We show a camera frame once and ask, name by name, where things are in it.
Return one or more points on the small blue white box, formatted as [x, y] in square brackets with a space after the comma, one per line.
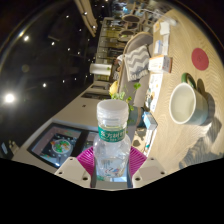
[150, 120]

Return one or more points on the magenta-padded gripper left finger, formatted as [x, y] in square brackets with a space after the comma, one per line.
[74, 172]

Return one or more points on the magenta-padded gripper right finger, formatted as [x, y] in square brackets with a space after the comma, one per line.
[148, 172]

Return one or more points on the flat round red coaster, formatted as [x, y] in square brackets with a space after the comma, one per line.
[200, 59]

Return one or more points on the blue white booklet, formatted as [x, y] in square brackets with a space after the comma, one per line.
[161, 46]

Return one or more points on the group of round-backed chairs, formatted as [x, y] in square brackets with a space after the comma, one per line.
[130, 18]

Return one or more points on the framed wall poster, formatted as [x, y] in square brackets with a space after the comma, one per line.
[56, 145]

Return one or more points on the white round column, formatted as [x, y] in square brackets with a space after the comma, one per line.
[100, 69]

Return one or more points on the white paper napkin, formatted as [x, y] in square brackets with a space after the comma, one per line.
[164, 28]

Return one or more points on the green potted plant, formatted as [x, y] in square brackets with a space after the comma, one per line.
[128, 100]

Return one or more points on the clear plastic water bottle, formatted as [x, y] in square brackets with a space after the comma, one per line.
[111, 146]

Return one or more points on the white printed leaflet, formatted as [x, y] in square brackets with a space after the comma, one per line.
[155, 88]

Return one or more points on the white carton box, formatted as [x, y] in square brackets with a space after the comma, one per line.
[160, 64]

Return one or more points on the person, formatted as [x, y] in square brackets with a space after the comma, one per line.
[118, 65]
[113, 87]

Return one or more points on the group of ceiling lights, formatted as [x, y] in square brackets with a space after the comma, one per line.
[9, 98]

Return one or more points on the grey curved sofa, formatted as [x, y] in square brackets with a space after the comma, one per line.
[140, 41]

